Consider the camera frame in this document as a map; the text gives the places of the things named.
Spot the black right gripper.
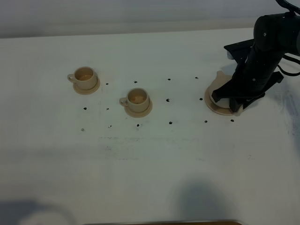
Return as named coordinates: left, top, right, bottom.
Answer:
left=211, top=40, right=284, bottom=111

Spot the beige ceramic teapot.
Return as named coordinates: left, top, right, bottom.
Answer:
left=205, top=71, right=243, bottom=116

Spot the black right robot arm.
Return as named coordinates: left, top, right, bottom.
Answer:
left=204, top=12, right=300, bottom=115

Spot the beige teapot saucer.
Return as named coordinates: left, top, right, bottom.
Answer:
left=204, top=88, right=243, bottom=116

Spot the beige middle cup saucer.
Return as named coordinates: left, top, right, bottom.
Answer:
left=124, top=100, right=153, bottom=118

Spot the beige cup saucer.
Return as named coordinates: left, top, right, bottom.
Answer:
left=73, top=77, right=100, bottom=95
left=124, top=100, right=153, bottom=118

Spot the beige middle teacup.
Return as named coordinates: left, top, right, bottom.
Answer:
left=119, top=88, right=150, bottom=113

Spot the beige teacup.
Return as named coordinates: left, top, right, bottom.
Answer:
left=119, top=88, right=150, bottom=113
left=67, top=67, right=98, bottom=90

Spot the beige left cup saucer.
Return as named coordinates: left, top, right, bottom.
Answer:
left=73, top=77, right=100, bottom=95

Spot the beige left teacup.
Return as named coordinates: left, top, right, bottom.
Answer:
left=67, top=67, right=98, bottom=90

